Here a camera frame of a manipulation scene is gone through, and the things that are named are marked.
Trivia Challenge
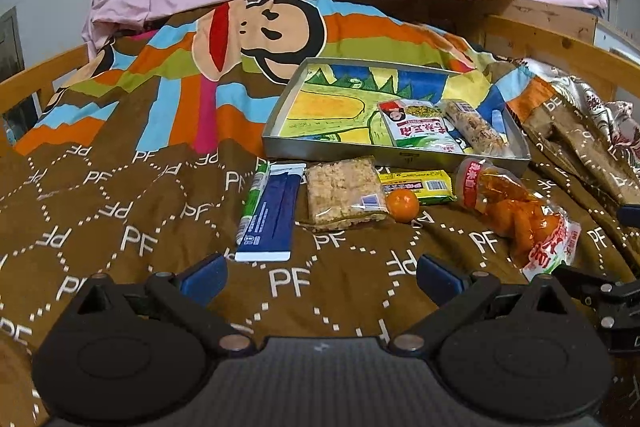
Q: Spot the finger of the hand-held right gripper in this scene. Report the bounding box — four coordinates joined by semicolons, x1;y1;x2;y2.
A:
550;263;640;354
617;203;640;228

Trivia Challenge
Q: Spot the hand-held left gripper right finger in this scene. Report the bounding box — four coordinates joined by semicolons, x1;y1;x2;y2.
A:
389;255;583;354

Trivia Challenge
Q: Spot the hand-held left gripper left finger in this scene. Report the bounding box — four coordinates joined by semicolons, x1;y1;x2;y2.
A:
60;253;253;354

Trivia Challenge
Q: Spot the small mandarin orange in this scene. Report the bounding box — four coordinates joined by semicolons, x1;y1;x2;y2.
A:
385;188;421;223

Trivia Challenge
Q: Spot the green and white stick packet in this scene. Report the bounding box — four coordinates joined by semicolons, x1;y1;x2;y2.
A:
236;159;272;245

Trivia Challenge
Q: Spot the blue packet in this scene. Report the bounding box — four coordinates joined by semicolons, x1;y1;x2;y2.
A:
235;163;307;263

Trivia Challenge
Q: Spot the yellow and green snack packet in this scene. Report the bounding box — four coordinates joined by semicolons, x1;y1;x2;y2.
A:
377;169;457;206

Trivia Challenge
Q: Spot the orange snack bag red label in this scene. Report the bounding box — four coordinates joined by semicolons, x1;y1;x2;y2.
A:
456;157;582;283

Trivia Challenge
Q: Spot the square puffed rice cake packet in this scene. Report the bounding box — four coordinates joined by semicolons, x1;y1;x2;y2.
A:
299;157;390;233

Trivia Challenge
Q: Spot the green seaweed snack packet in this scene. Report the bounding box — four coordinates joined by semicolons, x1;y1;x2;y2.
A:
377;99;468;154

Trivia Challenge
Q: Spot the clear rice bar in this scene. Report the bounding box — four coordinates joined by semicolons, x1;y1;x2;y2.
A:
439;99;513;158

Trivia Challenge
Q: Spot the grey box with colourful lining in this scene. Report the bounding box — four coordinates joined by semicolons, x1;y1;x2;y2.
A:
262;57;531;175

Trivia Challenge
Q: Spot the floral satin cloth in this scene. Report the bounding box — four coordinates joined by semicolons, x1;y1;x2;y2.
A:
520;57;640;168

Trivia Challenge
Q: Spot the printed monkey blanket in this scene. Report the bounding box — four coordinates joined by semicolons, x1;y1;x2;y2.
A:
0;0;640;427

